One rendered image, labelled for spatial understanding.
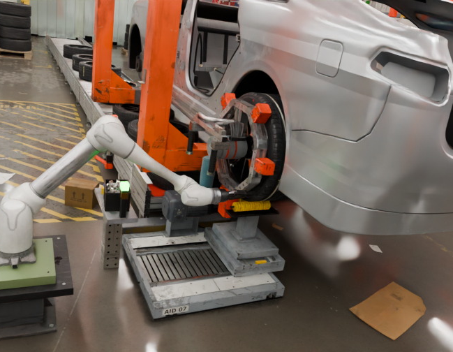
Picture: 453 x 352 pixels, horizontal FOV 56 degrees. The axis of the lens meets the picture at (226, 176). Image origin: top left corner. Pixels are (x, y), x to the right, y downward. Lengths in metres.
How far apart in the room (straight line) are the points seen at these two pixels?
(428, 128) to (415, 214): 0.41
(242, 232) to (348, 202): 1.05
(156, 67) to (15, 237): 1.27
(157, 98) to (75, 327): 1.40
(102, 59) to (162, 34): 1.98
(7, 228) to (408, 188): 1.76
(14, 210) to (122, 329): 0.81
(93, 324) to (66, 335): 0.14
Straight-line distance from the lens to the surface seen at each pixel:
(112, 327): 2.40
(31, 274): 2.19
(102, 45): 4.61
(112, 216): 2.45
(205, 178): 2.66
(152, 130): 2.81
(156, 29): 2.69
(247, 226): 2.79
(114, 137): 2.07
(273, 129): 2.34
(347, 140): 1.89
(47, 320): 2.44
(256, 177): 2.38
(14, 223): 2.17
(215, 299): 2.52
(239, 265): 2.71
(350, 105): 1.89
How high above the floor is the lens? 1.59
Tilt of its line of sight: 21 degrees down
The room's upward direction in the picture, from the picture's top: 9 degrees clockwise
